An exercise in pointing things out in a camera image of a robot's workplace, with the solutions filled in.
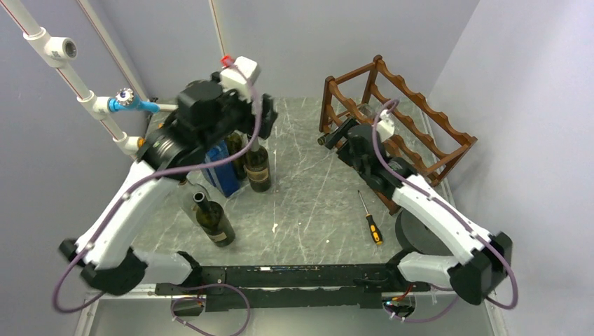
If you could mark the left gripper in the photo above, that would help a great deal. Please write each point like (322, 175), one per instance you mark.
(249, 126)

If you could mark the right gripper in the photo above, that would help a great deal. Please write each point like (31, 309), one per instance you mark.
(332, 140)

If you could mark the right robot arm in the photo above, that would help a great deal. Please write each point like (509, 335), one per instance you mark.
(478, 260)

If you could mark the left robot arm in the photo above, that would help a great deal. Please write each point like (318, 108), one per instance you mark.
(207, 111)

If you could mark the wooden wine rack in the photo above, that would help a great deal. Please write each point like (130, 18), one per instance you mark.
(395, 145)

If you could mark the labelled dark wine bottle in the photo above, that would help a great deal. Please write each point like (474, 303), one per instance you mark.
(257, 166)

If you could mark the blue square bottle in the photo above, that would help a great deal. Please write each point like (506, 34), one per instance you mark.
(222, 177)

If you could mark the clear lying bottle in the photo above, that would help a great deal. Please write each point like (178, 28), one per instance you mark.
(185, 193)

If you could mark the front green wine bottle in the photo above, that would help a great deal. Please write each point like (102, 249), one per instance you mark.
(212, 219)

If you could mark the yellow black screwdriver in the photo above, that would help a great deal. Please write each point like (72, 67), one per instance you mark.
(375, 233)

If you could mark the blue tap valve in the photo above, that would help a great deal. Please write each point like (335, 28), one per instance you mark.
(127, 100)

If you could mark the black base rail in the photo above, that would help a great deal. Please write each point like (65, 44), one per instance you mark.
(291, 286)

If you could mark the white pvc pipe frame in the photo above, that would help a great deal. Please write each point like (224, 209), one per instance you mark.
(58, 52)

